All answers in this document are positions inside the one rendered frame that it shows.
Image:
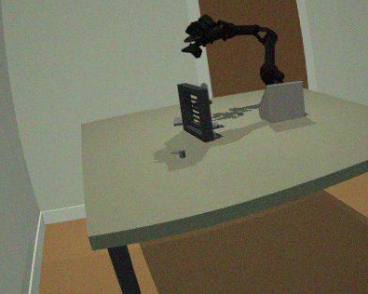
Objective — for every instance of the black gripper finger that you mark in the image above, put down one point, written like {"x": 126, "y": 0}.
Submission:
{"x": 196, "y": 35}
{"x": 190, "y": 49}

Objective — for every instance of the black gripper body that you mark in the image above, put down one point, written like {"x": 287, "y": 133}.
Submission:
{"x": 209, "y": 37}

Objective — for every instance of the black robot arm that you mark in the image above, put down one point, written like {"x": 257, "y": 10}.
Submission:
{"x": 269, "y": 72}

